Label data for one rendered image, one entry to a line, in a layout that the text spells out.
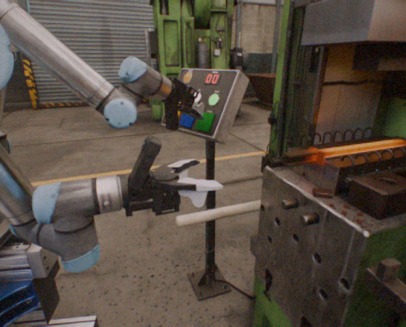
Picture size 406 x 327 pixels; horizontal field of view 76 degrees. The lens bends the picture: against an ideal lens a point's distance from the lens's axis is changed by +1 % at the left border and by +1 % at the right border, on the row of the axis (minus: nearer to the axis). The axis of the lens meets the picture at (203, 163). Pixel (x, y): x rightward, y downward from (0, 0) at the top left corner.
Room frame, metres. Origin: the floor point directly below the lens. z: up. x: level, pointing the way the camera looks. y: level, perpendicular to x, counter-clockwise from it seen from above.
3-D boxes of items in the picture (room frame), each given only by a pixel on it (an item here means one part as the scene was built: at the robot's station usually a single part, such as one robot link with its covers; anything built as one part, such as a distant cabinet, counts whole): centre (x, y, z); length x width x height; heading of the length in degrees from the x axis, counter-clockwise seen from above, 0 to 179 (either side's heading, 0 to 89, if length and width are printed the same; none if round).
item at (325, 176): (0.74, -0.49, 0.96); 0.42 x 0.20 x 0.09; 110
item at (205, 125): (1.01, -0.01, 1.01); 0.07 x 0.05 x 0.07; 45
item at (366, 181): (0.53, -0.41, 0.95); 0.12 x 0.08 x 0.06; 110
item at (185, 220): (0.97, -0.09, 0.62); 0.44 x 0.05 x 0.05; 110
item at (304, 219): (0.54, -0.26, 0.87); 0.04 x 0.03 x 0.03; 110
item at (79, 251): (0.45, 0.28, 0.88); 0.11 x 0.08 x 0.11; 65
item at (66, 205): (0.44, 0.26, 0.98); 0.11 x 0.08 x 0.09; 110
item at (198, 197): (0.47, 0.01, 0.98); 0.09 x 0.03 x 0.06; 74
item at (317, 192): (0.58, -0.30, 0.92); 0.04 x 0.03 x 0.01; 75
